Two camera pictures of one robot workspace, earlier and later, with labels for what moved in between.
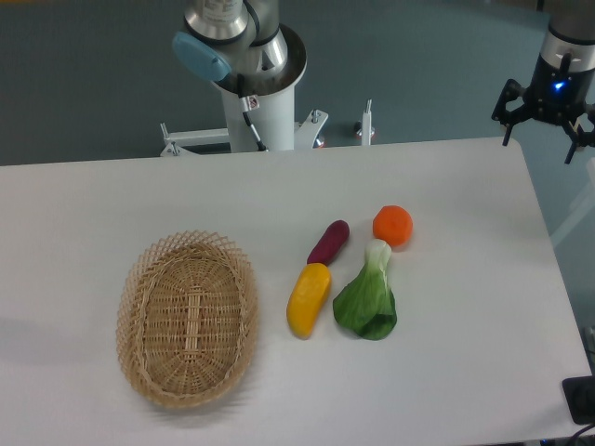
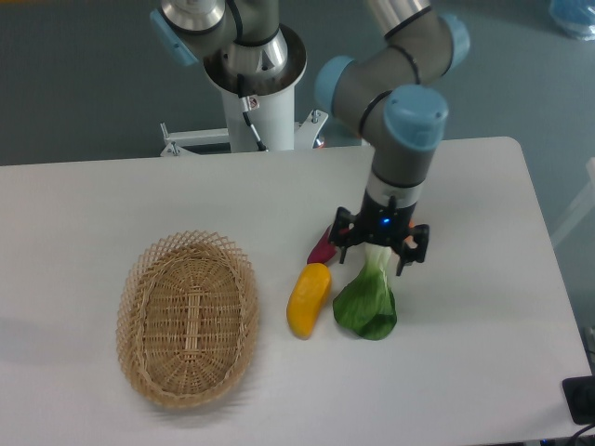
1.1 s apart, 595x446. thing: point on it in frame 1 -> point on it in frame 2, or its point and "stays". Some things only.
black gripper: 560,92 -> 381,223
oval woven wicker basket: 187,318 stays
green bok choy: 368,308 stays
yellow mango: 308,298 stays
